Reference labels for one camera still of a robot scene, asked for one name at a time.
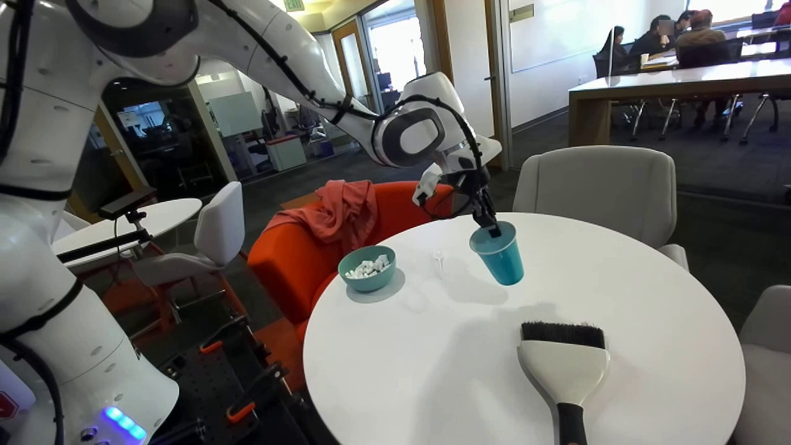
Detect teal green bowl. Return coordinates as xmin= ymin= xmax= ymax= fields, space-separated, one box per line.
xmin=338 ymin=245 xmax=396 ymax=295

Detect white foam pieces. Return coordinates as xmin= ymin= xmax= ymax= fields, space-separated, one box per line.
xmin=346 ymin=255 xmax=391 ymax=279

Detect seated person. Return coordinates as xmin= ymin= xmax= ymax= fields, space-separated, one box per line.
xmin=675 ymin=10 xmax=732 ymax=67

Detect white brush with black bristles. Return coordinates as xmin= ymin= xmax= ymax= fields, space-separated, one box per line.
xmin=516 ymin=322 xmax=611 ymax=445

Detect white chair at left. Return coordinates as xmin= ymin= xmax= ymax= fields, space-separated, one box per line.
xmin=133 ymin=181 xmax=245 ymax=287

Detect small white side table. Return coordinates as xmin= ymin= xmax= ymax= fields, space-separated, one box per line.
xmin=51 ymin=198 xmax=203 ymax=265

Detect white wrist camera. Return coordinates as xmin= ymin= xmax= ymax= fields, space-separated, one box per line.
xmin=412 ymin=164 xmax=443 ymax=206

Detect long wooden table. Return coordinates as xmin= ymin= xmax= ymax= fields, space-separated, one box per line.
xmin=569 ymin=60 xmax=791 ymax=145

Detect grey chair behind table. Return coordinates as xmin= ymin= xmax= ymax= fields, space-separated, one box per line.
xmin=512 ymin=145 xmax=689 ymax=268

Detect grey chair at right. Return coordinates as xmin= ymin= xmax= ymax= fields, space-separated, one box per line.
xmin=733 ymin=285 xmax=791 ymax=445

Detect orange-red cloth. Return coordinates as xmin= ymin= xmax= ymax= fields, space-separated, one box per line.
xmin=273 ymin=181 xmax=377 ymax=250

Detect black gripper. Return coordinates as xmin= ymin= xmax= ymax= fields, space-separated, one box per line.
xmin=459 ymin=172 xmax=496 ymax=233

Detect orange armchair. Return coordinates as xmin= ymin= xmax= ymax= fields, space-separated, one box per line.
xmin=246 ymin=181 xmax=454 ymax=386

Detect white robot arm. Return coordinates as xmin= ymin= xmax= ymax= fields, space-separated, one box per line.
xmin=0 ymin=0 xmax=498 ymax=445

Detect light blue plastic cup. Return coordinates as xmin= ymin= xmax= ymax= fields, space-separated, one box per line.
xmin=470 ymin=219 xmax=523 ymax=285

